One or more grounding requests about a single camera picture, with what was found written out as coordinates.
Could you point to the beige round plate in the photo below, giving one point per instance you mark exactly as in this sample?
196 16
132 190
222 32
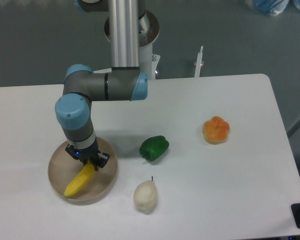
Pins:
62 169

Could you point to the white right frame bracket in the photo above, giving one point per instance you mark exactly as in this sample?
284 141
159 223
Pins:
199 62

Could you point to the yellow banana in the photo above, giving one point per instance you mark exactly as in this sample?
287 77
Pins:
82 178

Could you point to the green bell pepper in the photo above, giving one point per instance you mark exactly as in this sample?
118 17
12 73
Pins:
154 147

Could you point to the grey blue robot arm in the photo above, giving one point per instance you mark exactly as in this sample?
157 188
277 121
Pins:
82 86

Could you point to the white left frame bracket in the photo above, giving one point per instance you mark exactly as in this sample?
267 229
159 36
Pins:
102 71

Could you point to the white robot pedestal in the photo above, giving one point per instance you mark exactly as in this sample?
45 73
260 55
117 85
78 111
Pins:
148 35

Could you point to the white frame bracket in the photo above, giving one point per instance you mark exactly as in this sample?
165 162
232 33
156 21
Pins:
199 62
102 71

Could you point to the white pear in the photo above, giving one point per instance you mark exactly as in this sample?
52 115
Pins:
145 196

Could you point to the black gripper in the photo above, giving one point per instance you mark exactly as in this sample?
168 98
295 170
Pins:
91 153

